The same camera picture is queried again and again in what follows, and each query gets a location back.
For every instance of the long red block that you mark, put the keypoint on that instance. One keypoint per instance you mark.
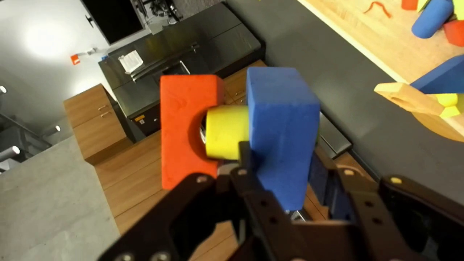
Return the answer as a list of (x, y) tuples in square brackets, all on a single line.
[(455, 33)]

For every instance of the red wall fire alarm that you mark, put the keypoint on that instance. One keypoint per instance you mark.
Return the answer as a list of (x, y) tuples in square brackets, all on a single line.
[(74, 59)]

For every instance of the blue cylinder block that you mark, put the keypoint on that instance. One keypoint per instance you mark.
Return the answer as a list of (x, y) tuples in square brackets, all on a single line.
[(431, 20)]

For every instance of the tall blue block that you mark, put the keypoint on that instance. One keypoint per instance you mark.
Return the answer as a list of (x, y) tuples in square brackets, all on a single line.
[(444, 76)]

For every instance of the small yellow triangle block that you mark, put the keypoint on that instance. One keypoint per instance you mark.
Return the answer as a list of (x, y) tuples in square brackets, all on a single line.
[(450, 104)]

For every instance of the wooden cabinet above fridge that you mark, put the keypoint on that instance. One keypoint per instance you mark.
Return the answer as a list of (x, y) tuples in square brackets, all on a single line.
[(94, 124)]

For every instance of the white paper on fridge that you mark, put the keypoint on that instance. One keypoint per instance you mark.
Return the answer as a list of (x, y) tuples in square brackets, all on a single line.
[(131, 62)]

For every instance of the large yellow triangle block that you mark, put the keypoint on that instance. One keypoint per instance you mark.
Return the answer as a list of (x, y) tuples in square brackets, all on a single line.
[(458, 8)]

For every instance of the small orange block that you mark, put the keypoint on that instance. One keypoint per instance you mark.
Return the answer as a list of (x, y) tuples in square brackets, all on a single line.
[(409, 4)]

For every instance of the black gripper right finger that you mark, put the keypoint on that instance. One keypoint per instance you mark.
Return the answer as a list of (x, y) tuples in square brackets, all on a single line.
[(410, 223)]

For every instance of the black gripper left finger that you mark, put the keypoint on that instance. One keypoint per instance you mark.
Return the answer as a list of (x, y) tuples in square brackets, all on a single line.
[(203, 223)]

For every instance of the orange yellow blue block piece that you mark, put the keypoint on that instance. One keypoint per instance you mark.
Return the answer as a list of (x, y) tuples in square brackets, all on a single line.
[(280, 125)]

